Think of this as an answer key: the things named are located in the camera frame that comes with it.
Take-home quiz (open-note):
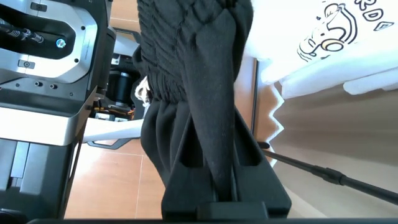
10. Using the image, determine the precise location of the black clothes rack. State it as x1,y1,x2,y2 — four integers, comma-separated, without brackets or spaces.
251,58,398,206

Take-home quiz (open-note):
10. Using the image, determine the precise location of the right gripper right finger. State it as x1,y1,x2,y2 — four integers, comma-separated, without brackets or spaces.
231,108,292,219

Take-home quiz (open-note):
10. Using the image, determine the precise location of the white garment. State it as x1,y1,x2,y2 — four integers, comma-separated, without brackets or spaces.
244,0,398,100

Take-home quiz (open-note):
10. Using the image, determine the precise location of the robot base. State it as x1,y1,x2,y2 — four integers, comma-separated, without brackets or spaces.
0,0,147,224

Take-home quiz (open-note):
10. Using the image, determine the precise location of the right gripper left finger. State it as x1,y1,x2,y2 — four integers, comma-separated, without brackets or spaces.
161,113,219,219

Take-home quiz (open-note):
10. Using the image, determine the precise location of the beige curtain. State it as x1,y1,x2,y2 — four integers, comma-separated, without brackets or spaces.
269,83,398,218

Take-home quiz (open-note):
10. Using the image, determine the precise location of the black garment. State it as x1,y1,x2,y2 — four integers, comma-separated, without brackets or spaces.
132,0,254,202

